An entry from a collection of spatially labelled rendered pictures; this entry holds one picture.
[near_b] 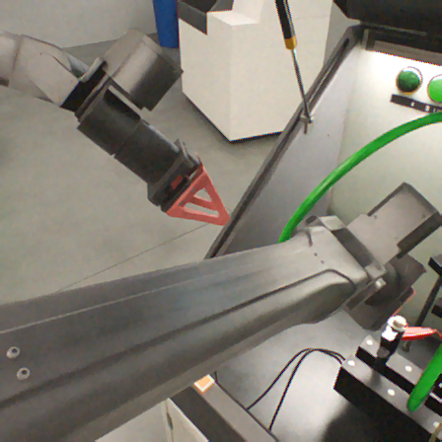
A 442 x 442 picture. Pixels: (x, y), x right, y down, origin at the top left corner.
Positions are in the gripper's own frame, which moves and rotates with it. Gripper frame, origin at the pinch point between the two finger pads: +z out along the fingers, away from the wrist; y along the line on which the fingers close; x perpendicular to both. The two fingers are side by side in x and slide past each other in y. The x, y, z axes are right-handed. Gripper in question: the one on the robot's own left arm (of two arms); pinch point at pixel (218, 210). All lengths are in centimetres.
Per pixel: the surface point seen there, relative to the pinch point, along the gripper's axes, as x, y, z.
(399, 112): -32.7, 24.9, 24.0
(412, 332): -4.9, -1.9, 39.5
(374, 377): 5.6, -0.8, 43.2
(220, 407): 27.1, 0.9, 25.9
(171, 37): -40, 612, 8
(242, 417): 25.1, -1.4, 28.6
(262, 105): -38, 290, 84
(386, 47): -37.5, 24.1, 12.1
